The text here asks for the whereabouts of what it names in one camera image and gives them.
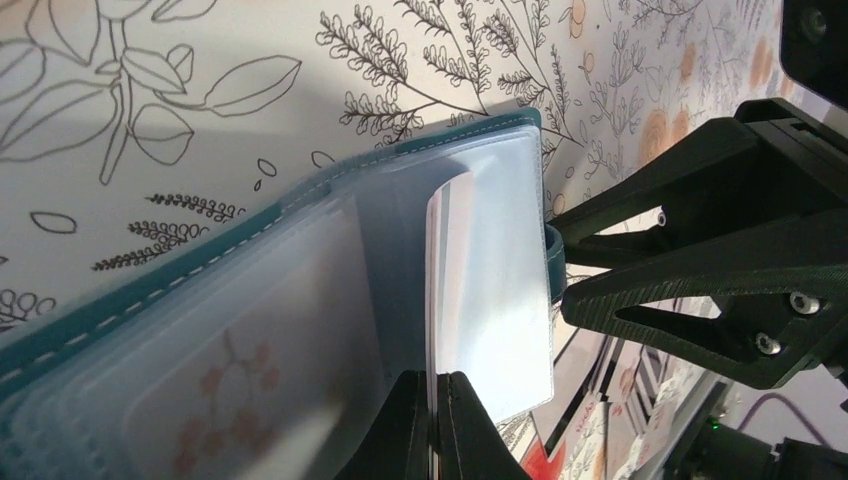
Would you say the black striped card pile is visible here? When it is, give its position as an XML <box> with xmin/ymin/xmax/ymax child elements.
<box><xmin>531</xmin><ymin>314</ymin><xmax>706</xmax><ymax>479</ymax></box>

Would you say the teal card holder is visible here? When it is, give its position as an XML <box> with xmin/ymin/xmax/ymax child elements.
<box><xmin>1</xmin><ymin>108</ymin><xmax>565</xmax><ymax>479</ymax></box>

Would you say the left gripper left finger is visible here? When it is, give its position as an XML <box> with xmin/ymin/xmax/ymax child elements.
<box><xmin>336</xmin><ymin>371</ymin><xmax>430</xmax><ymax>480</ymax></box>

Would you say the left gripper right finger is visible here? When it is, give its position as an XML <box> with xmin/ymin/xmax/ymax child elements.
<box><xmin>437</xmin><ymin>372</ymin><xmax>528</xmax><ymax>479</ymax></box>

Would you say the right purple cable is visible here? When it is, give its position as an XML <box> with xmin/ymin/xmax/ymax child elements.
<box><xmin>738</xmin><ymin>392</ymin><xmax>829</xmax><ymax>448</ymax></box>

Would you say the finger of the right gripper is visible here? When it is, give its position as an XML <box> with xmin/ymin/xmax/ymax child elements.
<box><xmin>550</xmin><ymin>98</ymin><xmax>847</xmax><ymax>268</ymax></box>
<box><xmin>562</xmin><ymin>209</ymin><xmax>847</xmax><ymax>390</ymax></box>

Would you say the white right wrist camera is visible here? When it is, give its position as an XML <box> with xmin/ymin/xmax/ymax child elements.
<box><xmin>780</xmin><ymin>0</ymin><xmax>847</xmax><ymax>110</ymax></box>

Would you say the floral table mat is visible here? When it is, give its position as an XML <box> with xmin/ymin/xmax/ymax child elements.
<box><xmin>1</xmin><ymin>1</ymin><xmax>800</xmax><ymax>331</ymax></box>

